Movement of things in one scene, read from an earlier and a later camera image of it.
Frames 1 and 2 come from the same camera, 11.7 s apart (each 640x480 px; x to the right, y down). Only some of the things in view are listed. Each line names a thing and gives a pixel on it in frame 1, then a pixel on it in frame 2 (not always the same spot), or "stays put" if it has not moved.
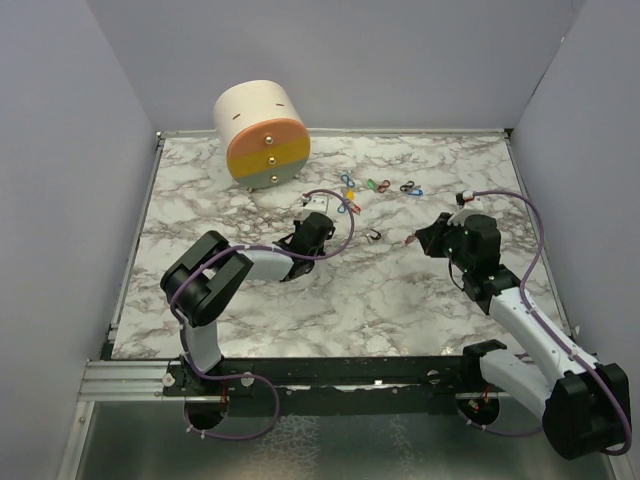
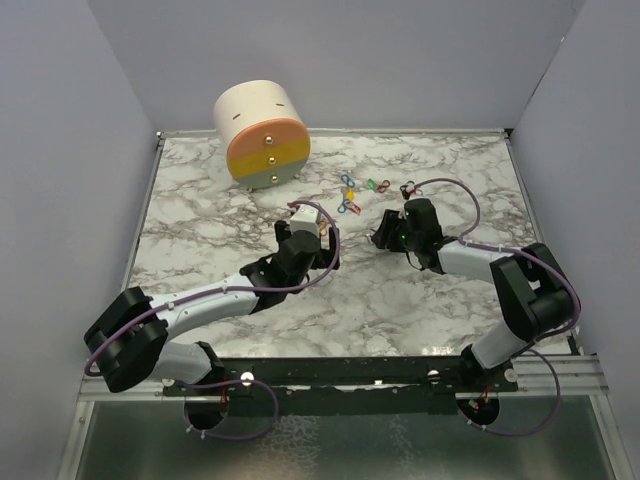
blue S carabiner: [347, 180] stays put
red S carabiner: [381, 188] stays put
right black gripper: [432, 235] to [385, 236]
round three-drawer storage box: [264, 131] stays put
